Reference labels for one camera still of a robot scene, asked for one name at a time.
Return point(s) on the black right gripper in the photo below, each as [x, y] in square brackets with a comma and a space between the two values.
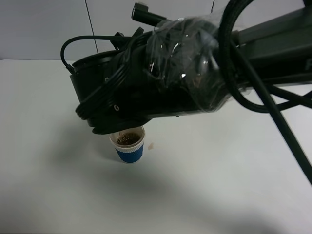
[117, 91]

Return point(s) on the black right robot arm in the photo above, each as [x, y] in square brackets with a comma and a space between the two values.
[185, 67]

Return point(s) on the blue sleeved clear cup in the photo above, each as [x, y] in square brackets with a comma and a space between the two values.
[129, 143]

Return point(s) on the brown drink spill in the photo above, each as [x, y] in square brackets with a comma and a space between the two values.
[151, 146]

